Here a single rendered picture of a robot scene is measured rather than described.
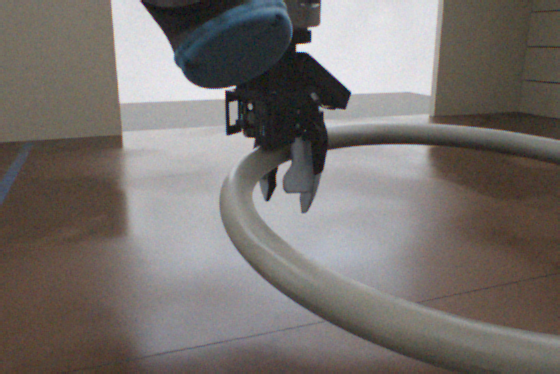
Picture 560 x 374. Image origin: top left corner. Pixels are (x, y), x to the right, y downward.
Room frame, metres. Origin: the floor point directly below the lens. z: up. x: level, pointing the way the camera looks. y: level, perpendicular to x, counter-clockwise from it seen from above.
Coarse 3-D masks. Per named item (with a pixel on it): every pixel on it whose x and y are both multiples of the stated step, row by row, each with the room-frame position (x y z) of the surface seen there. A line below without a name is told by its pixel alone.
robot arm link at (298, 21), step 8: (288, 0) 0.52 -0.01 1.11; (296, 0) 0.52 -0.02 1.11; (304, 0) 0.53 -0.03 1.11; (312, 0) 0.53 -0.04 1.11; (320, 0) 0.55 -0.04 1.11; (288, 8) 0.52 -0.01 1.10; (296, 8) 0.52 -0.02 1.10; (304, 8) 0.53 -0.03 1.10; (312, 8) 0.53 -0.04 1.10; (320, 8) 0.55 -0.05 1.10; (288, 16) 0.52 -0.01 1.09; (296, 16) 0.52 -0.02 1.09; (304, 16) 0.53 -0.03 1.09; (312, 16) 0.54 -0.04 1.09; (296, 24) 0.52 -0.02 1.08; (304, 24) 0.53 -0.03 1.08; (312, 24) 0.54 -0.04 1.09; (320, 24) 0.55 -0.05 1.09
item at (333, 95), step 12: (300, 60) 0.57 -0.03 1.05; (312, 60) 0.57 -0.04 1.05; (300, 72) 0.56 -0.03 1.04; (312, 72) 0.57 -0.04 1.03; (324, 72) 0.59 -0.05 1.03; (312, 84) 0.58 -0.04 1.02; (324, 84) 0.59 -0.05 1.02; (336, 84) 0.61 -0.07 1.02; (324, 96) 0.61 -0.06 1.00; (336, 96) 0.61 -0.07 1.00; (348, 96) 0.63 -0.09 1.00; (324, 108) 0.64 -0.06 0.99; (336, 108) 0.64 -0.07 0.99
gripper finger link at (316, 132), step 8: (312, 112) 0.56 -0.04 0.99; (320, 112) 0.56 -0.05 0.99; (312, 120) 0.56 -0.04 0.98; (320, 120) 0.56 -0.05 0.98; (312, 128) 0.56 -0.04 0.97; (320, 128) 0.56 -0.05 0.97; (304, 136) 0.56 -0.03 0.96; (312, 136) 0.56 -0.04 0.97; (320, 136) 0.55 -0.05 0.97; (312, 144) 0.56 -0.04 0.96; (320, 144) 0.55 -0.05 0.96; (312, 152) 0.56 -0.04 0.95; (320, 152) 0.56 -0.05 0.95; (312, 160) 0.56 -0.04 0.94; (320, 160) 0.56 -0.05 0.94; (320, 168) 0.56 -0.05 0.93
